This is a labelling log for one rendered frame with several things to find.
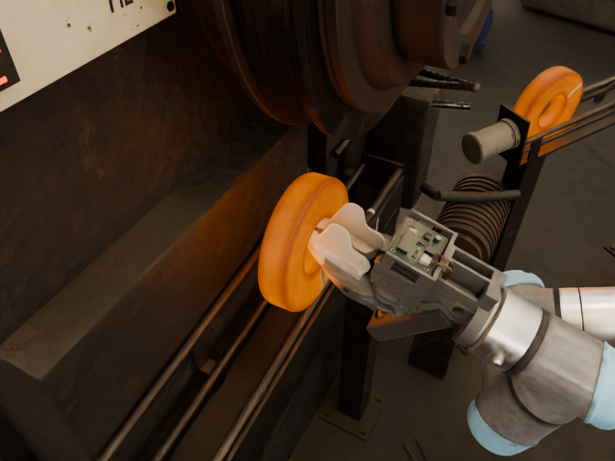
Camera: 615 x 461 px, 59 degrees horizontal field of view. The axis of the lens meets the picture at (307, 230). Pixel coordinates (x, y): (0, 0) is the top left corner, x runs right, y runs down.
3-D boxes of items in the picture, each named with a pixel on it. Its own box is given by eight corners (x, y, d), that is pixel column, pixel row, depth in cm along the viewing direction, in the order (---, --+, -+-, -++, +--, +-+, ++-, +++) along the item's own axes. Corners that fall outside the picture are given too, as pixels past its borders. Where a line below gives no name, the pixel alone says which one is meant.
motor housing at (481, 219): (397, 370, 143) (428, 220, 106) (426, 311, 157) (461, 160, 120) (446, 391, 139) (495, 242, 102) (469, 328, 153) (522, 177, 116)
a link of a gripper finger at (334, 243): (307, 192, 56) (387, 237, 54) (296, 228, 60) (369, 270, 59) (293, 209, 54) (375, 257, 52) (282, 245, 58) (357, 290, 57)
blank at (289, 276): (244, 238, 52) (275, 249, 50) (320, 143, 61) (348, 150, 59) (267, 328, 63) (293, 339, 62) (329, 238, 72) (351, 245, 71)
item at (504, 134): (458, 154, 105) (462, 128, 101) (496, 137, 108) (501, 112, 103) (480, 170, 102) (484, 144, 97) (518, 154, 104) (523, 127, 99)
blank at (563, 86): (517, 153, 112) (530, 161, 110) (501, 110, 100) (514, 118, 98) (574, 98, 111) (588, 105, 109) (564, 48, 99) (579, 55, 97)
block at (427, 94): (360, 196, 108) (370, 86, 91) (375, 174, 113) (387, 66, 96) (411, 213, 104) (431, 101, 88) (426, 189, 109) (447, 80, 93)
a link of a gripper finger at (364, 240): (322, 175, 58) (399, 218, 56) (309, 210, 62) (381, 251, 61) (307, 192, 56) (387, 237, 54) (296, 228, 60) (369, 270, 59)
